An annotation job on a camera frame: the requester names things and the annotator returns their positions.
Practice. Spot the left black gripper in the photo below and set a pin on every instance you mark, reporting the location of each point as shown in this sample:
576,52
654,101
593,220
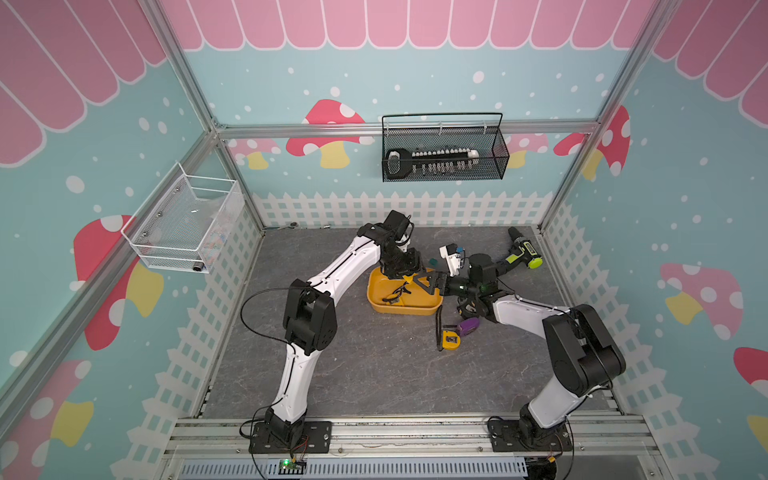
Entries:
412,265

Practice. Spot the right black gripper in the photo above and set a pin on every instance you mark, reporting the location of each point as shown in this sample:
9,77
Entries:
434,283

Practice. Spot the yellow plastic storage box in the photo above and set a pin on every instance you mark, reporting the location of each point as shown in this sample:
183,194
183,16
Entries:
398,297

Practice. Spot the purple tape measure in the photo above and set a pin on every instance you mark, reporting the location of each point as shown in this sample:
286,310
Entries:
467,326

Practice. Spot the small yellow tape measure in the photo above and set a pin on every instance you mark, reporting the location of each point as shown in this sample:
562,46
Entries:
450,340

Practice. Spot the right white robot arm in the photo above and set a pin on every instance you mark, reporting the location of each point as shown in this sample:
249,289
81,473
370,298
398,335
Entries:
583,354

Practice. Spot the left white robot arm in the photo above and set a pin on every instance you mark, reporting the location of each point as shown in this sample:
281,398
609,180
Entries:
310,320

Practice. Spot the green black power drill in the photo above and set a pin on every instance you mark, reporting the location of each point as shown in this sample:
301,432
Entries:
522,251

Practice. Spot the small green circuit board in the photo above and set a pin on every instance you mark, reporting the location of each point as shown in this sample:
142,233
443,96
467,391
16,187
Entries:
291,465

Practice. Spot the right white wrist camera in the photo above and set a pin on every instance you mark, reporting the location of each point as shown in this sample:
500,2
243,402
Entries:
454,257

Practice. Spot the socket set rail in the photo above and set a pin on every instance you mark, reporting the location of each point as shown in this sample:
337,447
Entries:
401,163

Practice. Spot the black wire wall basket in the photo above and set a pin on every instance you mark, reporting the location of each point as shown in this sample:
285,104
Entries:
443,147

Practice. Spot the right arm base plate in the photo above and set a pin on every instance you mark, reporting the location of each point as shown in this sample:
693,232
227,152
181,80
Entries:
514,435

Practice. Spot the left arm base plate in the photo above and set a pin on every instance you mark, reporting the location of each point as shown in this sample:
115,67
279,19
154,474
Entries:
301,437

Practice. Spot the white wire wall basket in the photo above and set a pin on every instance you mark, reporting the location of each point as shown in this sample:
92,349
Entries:
186,222

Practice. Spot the grey cable duct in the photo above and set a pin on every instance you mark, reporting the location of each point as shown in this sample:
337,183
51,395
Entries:
360,468

